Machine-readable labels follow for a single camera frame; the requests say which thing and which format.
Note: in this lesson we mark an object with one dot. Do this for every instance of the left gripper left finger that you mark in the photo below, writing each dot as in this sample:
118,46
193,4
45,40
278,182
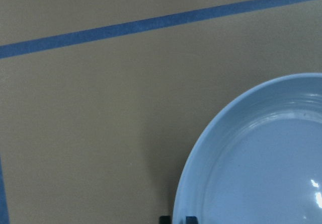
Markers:
164,219

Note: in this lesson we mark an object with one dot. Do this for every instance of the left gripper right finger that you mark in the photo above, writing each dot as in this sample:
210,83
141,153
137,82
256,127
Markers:
191,220

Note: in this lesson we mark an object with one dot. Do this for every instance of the blue plate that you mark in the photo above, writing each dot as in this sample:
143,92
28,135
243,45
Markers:
259,159

